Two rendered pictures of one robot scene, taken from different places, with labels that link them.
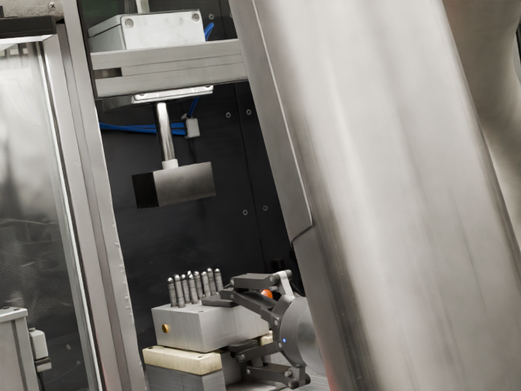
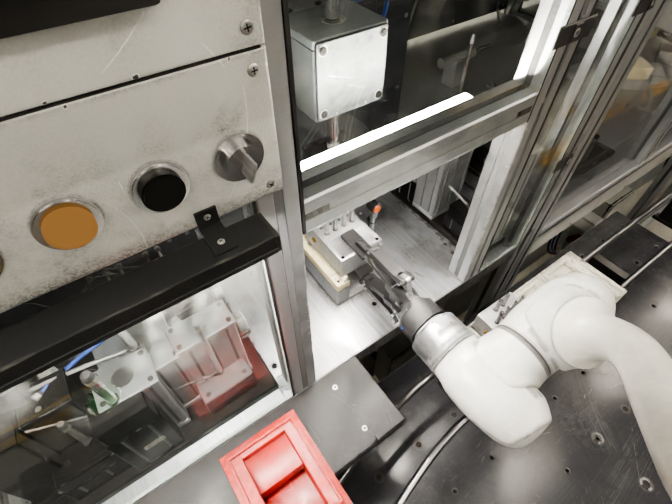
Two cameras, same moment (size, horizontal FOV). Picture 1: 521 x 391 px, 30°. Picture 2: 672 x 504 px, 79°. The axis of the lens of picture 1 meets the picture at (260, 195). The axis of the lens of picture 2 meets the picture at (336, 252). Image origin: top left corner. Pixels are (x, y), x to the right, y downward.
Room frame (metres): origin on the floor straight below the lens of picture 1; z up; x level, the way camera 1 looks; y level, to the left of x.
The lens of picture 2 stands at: (0.69, 0.12, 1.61)
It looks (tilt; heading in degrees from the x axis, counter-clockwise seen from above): 50 degrees down; 358
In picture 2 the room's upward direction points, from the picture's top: straight up
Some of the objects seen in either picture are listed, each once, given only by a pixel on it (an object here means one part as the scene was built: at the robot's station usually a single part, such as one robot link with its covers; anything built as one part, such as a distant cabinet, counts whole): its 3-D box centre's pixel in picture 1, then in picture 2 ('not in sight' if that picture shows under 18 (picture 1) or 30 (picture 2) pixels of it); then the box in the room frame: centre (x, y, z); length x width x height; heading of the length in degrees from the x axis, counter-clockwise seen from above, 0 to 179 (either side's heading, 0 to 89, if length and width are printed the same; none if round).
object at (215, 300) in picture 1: (225, 300); (357, 243); (1.20, 0.07, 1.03); 0.07 x 0.03 x 0.01; 33
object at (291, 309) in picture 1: (301, 330); (410, 309); (1.07, -0.02, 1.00); 0.09 x 0.07 x 0.08; 33
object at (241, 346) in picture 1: (232, 344); (356, 262); (1.20, 0.07, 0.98); 0.07 x 0.03 x 0.01; 33
